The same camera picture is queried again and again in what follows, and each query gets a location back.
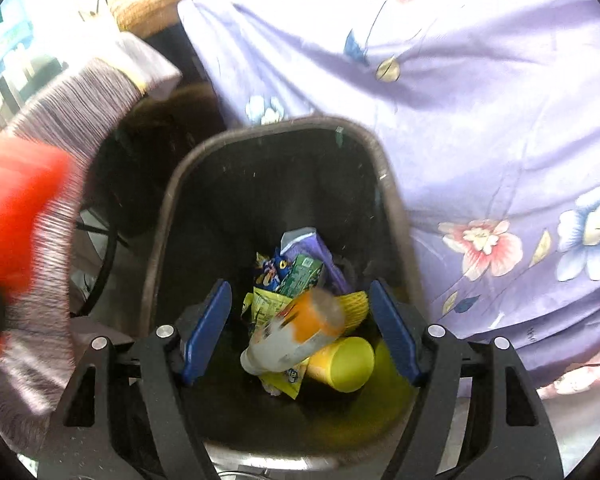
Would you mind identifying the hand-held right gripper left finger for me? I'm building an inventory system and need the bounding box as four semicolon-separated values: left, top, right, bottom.
37;280;232;480

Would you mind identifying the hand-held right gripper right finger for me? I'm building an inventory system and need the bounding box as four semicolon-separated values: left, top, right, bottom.
369;280;564;480

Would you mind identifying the yellow foam net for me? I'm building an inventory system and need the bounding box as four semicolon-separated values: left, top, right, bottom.
330;290;371;336

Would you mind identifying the yellow cup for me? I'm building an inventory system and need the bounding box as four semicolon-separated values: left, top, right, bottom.
305;336;376;393

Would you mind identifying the yellow printed wrapper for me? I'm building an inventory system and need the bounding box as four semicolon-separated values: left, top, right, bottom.
242;287;303;401

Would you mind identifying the plastic bottle orange label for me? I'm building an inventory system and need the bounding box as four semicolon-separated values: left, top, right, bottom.
240;290;347;376

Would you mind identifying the blue chip bag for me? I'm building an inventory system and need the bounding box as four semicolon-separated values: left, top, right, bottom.
254;252;291;288

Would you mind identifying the orange foam net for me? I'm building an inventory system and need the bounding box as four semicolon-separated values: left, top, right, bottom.
0;140;76;356

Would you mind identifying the green drink carton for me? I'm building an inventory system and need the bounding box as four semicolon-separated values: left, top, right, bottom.
275;254;326;298

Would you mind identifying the purple tissue package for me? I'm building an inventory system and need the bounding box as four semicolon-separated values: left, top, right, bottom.
280;229;353;296

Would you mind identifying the dark trash bin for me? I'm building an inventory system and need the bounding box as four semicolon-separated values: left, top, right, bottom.
141;116;431;471

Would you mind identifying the purple floral cloth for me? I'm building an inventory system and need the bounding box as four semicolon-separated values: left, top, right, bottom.
177;0;600;401

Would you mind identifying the blue water jug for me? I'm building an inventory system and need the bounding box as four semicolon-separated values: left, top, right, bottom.
0;0;35;78

